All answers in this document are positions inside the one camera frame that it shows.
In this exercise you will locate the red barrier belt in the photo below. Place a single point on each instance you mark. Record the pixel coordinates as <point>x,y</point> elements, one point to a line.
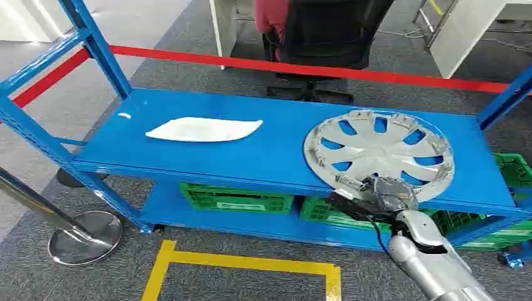
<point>249,64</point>

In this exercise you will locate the person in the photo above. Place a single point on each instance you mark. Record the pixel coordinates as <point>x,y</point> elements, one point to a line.
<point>270,14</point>

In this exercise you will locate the white desk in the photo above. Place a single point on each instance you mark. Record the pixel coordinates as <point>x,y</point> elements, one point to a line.
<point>465,37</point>

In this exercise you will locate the chrome stanchion post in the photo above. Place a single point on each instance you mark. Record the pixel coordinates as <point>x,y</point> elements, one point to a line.
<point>85,237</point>

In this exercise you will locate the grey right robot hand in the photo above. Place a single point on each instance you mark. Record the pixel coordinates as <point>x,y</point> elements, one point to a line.
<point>390,195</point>

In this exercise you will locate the white cloth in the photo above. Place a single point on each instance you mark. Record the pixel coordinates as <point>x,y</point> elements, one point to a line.
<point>203,129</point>

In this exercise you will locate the black office chair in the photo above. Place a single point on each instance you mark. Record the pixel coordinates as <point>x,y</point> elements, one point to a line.
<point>328,37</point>

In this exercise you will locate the silver wheel hubcap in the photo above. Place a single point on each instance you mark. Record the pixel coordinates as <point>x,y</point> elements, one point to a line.
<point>376,151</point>

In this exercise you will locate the blue metal shelf rack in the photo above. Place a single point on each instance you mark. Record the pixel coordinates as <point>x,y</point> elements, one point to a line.
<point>257,158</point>

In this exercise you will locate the green plastic crate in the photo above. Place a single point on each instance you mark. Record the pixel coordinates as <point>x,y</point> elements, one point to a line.
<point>328,214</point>
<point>513,170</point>
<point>237,199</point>

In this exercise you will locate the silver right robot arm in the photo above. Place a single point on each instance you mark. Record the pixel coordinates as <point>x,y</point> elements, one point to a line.
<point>432,257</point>

